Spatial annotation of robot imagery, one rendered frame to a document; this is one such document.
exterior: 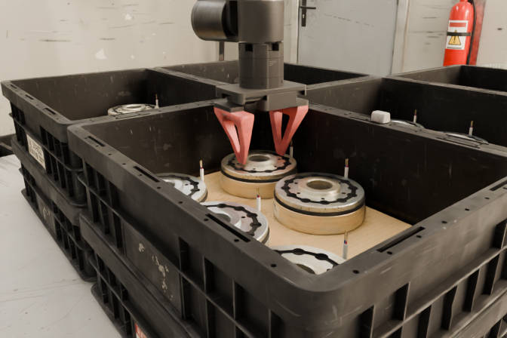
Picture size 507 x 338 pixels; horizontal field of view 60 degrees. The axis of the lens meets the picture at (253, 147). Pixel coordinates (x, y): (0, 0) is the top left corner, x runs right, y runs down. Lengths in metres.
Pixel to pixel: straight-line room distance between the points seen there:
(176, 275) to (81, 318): 0.26
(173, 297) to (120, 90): 0.66
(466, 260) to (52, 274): 0.54
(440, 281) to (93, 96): 0.77
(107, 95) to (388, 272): 0.80
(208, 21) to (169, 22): 3.95
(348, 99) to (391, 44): 2.92
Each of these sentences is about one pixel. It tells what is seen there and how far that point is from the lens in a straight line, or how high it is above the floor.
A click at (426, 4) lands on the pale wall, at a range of 3.64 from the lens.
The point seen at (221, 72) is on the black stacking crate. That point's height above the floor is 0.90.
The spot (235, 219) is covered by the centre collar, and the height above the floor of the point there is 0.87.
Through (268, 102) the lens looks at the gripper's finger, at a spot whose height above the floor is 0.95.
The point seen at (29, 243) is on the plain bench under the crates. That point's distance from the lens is 0.80.
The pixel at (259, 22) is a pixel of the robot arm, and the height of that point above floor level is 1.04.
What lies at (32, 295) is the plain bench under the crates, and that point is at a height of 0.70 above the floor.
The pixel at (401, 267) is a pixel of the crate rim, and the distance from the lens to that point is 0.27.
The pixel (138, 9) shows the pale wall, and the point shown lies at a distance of 4.32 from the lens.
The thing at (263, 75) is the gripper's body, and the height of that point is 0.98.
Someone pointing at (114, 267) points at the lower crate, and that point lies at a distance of 0.48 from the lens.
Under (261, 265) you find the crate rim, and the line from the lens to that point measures 0.24.
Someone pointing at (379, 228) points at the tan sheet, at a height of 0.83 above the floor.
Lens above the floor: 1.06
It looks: 18 degrees down
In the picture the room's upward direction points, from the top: straight up
